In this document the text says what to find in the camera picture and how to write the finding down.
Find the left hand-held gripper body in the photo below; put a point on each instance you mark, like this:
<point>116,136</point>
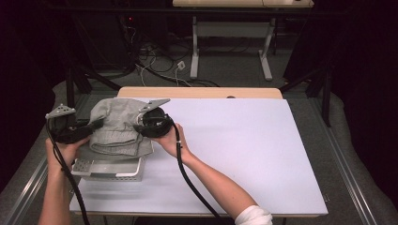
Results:
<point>68,132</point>

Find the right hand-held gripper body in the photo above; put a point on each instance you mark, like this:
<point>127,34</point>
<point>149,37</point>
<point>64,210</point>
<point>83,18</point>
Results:
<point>156,123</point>

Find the grey pants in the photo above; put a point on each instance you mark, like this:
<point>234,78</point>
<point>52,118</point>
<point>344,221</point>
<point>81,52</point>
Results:
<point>119,125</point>

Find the white perforated plastic basket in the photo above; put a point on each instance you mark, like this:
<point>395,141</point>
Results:
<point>109,170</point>

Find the person's left hand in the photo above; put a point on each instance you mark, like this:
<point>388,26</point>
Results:
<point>61,154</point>

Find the person's right hand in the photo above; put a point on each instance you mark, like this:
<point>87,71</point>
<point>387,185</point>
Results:
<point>172,142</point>

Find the white power adapter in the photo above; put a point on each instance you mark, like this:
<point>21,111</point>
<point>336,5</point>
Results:
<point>181,65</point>

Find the white table mat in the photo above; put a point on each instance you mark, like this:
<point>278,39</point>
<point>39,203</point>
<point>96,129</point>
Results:
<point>250,150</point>

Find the wooden desk with white legs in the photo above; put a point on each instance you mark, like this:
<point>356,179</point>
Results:
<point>231,29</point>

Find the white sleeve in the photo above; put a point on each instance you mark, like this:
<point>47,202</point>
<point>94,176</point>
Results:
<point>254,216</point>

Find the black metal frame stand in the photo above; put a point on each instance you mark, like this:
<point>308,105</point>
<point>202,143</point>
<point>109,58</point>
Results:
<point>70,90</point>
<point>325,97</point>

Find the aluminium floor rail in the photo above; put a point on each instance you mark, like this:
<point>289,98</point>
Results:
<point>28,187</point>
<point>347,165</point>

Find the black horizontal frame bar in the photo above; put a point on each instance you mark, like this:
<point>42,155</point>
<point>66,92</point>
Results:
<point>125,11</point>

